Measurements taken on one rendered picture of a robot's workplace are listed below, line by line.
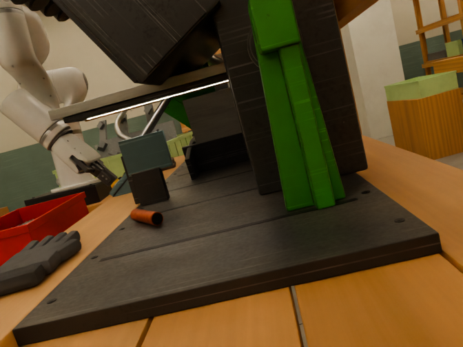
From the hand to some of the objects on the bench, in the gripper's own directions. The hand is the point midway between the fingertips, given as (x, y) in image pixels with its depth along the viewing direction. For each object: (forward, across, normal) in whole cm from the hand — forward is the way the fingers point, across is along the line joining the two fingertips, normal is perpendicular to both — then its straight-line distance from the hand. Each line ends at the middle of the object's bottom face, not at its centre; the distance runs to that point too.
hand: (107, 177), depth 108 cm
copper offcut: (+16, -39, -13) cm, 44 cm away
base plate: (+26, -14, -24) cm, 38 cm away
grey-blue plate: (+15, -23, -12) cm, 30 cm away
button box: (+10, +5, +1) cm, 11 cm away
